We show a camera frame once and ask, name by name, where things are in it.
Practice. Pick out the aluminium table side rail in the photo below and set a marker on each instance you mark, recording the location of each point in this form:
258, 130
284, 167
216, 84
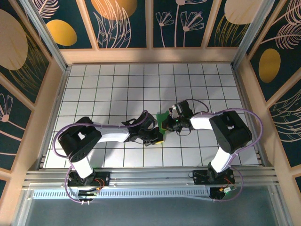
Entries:
54, 117
249, 117

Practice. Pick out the yellow oval feather wall panel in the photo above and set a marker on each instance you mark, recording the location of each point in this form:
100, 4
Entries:
270, 66

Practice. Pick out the white flowers wall panel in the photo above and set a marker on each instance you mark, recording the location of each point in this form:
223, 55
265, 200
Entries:
169, 35

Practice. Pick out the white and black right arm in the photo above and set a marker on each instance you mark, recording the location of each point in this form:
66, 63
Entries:
202, 121

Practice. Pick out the black left controller box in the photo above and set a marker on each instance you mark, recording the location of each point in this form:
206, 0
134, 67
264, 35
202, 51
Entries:
88, 193

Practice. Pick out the orange circle white leaves panel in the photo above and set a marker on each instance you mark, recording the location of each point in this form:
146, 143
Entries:
113, 23

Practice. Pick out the white leaf lines wall panel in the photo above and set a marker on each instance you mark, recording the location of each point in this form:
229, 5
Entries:
287, 131

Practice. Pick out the aluminium front frame post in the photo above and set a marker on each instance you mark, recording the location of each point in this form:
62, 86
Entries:
281, 207
22, 209

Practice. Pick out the aluminium front frame rail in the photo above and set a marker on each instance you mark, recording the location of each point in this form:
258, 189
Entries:
152, 176

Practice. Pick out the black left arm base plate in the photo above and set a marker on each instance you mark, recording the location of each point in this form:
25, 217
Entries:
105, 176

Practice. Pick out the aluminium frame post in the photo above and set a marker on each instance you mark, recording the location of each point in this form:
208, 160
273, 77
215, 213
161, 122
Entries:
50, 38
22, 209
281, 207
250, 33

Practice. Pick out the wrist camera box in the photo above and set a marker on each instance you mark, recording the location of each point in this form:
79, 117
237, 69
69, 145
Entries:
147, 118
182, 108

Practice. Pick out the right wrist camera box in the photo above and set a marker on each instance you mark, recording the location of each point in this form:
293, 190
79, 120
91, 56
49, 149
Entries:
182, 108

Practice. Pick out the green cloth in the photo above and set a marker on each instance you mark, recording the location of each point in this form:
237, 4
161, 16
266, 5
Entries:
161, 117

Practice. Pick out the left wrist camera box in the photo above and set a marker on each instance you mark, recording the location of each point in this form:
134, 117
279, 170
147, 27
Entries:
147, 118

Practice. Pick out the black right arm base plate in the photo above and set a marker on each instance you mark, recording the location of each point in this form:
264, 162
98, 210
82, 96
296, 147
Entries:
200, 179

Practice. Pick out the beige circle gold lines panel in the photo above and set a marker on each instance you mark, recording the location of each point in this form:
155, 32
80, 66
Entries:
14, 47
225, 28

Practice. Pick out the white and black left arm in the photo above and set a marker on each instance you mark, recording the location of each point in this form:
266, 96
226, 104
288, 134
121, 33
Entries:
113, 134

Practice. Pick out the single white flower wall panel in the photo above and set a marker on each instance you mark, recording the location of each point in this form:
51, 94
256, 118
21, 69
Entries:
14, 131

